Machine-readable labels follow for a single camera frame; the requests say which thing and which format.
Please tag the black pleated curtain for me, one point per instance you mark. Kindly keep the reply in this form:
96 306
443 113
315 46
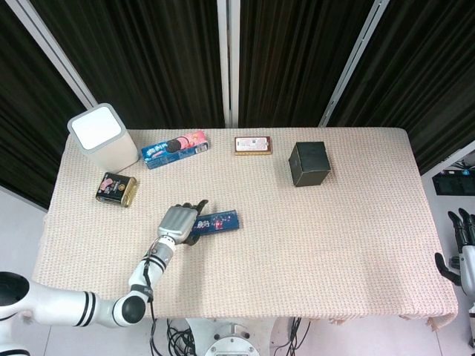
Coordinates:
22 111
419 74
293 63
148 63

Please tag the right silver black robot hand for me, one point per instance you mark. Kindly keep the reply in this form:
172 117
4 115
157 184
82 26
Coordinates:
468 259

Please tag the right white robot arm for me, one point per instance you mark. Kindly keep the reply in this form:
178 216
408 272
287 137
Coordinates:
472 326

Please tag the dark blue long box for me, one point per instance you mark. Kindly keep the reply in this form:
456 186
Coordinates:
222 220

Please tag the brown box with white label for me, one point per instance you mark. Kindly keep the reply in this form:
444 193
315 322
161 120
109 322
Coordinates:
252 144

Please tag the white robot torso base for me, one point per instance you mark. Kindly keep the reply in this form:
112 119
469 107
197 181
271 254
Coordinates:
232 337

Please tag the blue pink cookie box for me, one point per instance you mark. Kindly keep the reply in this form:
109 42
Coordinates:
174 150

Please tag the beige woven tablecloth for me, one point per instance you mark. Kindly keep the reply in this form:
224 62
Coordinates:
297 252

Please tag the black gold snack packet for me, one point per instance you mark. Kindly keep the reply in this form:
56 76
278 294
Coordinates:
115 189

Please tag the black cube cardboard box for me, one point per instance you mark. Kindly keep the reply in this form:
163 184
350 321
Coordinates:
310 167

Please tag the white metal frame post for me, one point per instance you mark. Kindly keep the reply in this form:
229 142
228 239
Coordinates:
228 63
55 55
352 63

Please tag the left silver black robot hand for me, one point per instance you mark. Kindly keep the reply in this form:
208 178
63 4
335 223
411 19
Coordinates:
176 222

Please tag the white square trash bin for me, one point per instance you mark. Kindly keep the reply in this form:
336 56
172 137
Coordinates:
111 148

